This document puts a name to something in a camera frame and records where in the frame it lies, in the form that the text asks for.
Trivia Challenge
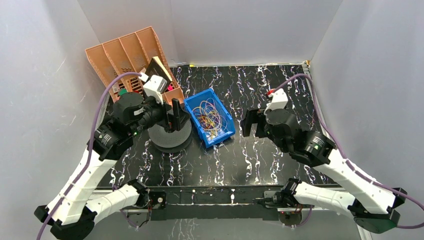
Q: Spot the grey cable spool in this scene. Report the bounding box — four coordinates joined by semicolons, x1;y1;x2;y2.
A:
147;120;193;154

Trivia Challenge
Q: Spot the blue plastic bin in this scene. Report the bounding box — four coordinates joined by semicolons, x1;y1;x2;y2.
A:
183;88;236;148

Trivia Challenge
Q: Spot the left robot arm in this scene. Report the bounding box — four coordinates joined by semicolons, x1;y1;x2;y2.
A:
34;92;191;240

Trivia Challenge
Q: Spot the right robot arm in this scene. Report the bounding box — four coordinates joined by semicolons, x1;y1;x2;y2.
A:
240;108;405;234

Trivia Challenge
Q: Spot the black book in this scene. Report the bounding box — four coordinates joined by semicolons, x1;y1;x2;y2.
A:
145;56;173;92

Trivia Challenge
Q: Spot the orange desk organizer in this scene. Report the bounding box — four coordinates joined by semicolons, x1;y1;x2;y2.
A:
85;26;185;103

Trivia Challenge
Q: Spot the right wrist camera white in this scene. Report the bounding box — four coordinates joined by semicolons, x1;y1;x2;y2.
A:
264;88;288;115

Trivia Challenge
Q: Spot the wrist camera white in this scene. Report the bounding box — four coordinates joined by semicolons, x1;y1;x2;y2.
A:
143;75;169;105
264;88;288;115

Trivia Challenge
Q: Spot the bundle of coloured wires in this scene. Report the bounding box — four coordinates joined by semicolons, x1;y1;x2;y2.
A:
192;96;229;140

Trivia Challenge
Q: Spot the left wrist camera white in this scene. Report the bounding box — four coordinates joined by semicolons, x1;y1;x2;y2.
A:
143;75;169;105

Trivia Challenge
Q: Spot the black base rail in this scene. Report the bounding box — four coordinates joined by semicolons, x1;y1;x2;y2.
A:
150;185;283;221

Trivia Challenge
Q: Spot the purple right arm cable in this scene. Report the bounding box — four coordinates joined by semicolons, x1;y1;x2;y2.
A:
271;73;424;230

